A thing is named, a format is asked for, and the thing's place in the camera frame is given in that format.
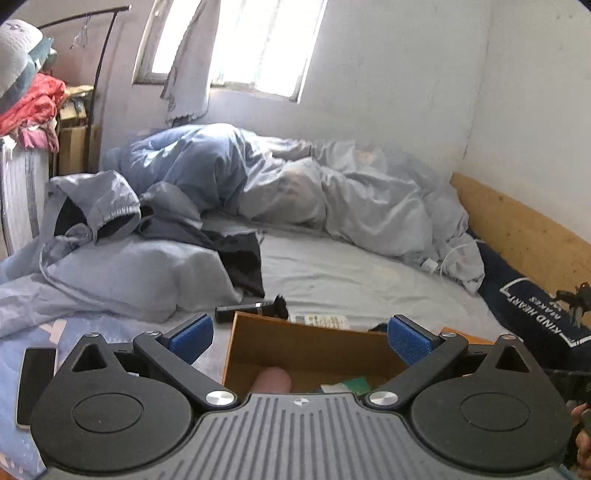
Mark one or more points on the grey blue duvet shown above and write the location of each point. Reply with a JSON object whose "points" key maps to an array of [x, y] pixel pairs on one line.
{"points": [[384, 201]]}

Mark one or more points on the grey jacket with hood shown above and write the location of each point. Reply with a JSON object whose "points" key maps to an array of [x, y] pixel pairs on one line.
{"points": [[94, 208]]}

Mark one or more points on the pink cylindrical object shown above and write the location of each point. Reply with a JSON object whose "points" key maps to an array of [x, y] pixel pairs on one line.
{"points": [[272, 380]]}

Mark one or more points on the red clothes pile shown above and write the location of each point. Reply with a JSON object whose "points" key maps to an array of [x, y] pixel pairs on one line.
{"points": [[32, 121]]}

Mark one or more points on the grey hanging curtain cloth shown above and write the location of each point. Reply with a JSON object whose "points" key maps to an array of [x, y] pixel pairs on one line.
{"points": [[188, 84]]}

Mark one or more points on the white grey pillows stack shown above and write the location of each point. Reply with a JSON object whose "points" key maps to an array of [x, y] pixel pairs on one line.
{"points": [[24, 50]]}

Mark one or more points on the black clothes rail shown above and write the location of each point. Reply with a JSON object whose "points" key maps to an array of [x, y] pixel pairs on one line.
{"points": [[113, 12]]}

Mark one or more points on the wooden headboard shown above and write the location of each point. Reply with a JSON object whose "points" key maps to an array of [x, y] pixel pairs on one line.
{"points": [[547, 253]]}

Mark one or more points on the white radiator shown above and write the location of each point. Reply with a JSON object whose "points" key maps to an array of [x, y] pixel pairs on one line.
{"points": [[24, 174]]}

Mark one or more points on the window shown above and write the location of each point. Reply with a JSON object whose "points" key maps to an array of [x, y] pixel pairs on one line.
{"points": [[262, 47]]}

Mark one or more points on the black shaving brush handle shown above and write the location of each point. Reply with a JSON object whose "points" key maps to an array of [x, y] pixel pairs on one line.
{"points": [[276, 308]]}

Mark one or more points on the brown cardboard boxes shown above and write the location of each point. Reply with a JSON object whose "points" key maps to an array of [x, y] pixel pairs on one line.
{"points": [[79, 141]]}

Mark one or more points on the white charger with cable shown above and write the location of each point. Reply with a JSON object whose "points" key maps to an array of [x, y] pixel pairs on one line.
{"points": [[455, 263]]}

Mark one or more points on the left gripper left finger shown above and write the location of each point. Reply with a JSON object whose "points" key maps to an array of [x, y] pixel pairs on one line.
{"points": [[171, 356]]}

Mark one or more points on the white remote control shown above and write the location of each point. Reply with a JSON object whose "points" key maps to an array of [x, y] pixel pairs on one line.
{"points": [[321, 321]]}

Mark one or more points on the light blue bed sheet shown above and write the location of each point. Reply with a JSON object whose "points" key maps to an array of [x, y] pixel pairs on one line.
{"points": [[314, 274]]}

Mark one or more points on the person's right hand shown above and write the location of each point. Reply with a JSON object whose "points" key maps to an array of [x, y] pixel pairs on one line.
{"points": [[582, 443]]}

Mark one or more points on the open orange cardboard box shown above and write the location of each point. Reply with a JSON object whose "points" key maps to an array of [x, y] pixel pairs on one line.
{"points": [[312, 356]]}

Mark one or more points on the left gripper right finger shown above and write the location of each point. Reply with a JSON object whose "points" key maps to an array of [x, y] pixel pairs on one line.
{"points": [[429, 358]]}

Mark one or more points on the green white packet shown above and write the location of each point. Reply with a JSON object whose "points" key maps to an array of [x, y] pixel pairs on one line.
{"points": [[358, 386]]}

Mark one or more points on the black garment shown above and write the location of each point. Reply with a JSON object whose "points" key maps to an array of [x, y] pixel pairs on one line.
{"points": [[239, 253]]}

